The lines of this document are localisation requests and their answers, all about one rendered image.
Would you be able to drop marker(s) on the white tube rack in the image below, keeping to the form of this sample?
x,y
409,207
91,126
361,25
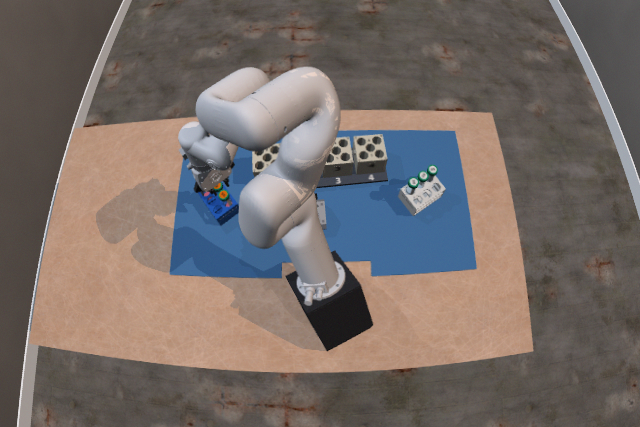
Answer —
x,y
430,189

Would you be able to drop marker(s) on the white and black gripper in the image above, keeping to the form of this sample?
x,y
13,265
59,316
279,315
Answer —
x,y
209,179

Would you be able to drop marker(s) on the blue flat mat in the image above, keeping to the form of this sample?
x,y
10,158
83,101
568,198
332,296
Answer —
x,y
364,222

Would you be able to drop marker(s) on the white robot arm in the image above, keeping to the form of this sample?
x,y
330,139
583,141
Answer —
x,y
282,195

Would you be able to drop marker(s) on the blue tube rack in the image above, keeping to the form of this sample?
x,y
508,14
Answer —
x,y
226,214

